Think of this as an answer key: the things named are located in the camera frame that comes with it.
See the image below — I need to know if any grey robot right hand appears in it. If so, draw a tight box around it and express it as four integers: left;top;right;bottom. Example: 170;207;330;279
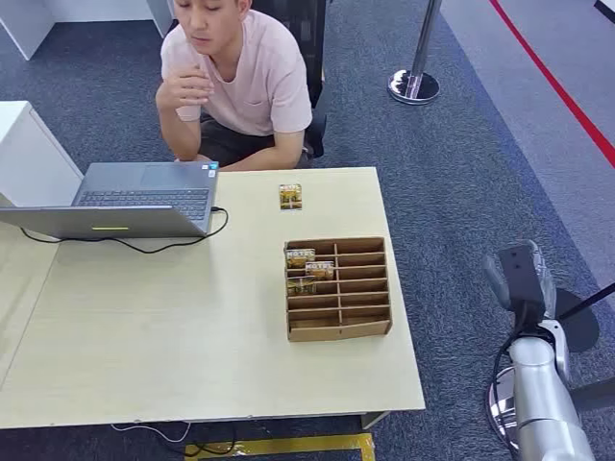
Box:
482;239;558;327

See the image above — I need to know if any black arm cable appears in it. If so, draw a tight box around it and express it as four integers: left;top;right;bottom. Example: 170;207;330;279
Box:
490;304;530;447

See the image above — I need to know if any dark round stanchion base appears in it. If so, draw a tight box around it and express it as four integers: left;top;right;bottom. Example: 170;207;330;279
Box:
555;287;601;355

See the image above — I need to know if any person's right hand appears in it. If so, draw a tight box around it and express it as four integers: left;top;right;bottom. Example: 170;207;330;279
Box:
155;62;215;116

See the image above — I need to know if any brown wooden card organizer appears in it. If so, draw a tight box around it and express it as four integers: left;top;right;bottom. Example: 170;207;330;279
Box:
283;236;394;344

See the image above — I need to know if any grey laptop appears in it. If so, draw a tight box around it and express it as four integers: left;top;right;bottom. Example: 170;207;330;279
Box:
0;160;221;241

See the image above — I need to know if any red floor tape line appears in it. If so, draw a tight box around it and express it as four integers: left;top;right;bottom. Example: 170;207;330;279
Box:
487;0;615;171

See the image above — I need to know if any black office chair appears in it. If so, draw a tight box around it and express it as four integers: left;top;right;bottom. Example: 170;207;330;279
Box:
250;0;334;160

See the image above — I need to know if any white floor cable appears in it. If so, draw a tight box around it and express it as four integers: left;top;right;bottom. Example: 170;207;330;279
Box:
110;421;192;446

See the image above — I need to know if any yellow floor tape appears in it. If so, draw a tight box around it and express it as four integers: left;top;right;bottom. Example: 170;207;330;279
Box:
184;433;376;461

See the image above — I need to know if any person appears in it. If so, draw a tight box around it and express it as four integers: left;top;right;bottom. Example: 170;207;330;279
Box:
154;0;314;173

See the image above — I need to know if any table leg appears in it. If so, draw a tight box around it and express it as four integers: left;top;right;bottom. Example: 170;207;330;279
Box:
360;411;391;431

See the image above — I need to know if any autumn print card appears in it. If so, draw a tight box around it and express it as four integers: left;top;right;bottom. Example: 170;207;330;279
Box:
305;260;335;281
279;183;304;212
286;276;318;298
286;248;317;270

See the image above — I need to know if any white desk panel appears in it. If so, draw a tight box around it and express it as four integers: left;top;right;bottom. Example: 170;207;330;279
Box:
0;0;57;62

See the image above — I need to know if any black floor cable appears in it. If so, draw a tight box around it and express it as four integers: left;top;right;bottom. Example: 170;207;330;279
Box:
165;425;239;459

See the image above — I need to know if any white cabinet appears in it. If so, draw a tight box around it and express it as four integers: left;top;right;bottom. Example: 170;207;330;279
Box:
0;100;85;208

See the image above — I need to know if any black laptop cable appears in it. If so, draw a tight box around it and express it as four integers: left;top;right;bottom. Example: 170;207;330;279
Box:
20;206;230;255

